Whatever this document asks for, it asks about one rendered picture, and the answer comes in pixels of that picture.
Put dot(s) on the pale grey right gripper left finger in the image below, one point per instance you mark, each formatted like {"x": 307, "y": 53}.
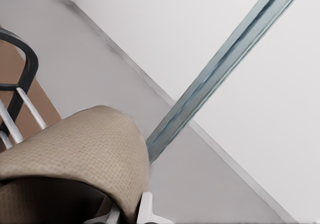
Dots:
{"x": 111, "y": 216}

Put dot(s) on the silver frame post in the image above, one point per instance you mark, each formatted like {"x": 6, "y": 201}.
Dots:
{"x": 217, "y": 66}

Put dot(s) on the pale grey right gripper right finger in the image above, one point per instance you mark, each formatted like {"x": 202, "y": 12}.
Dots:
{"x": 145, "y": 209}

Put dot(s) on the black shoe rack, silver bars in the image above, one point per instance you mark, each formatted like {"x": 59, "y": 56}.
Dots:
{"x": 32, "y": 59}

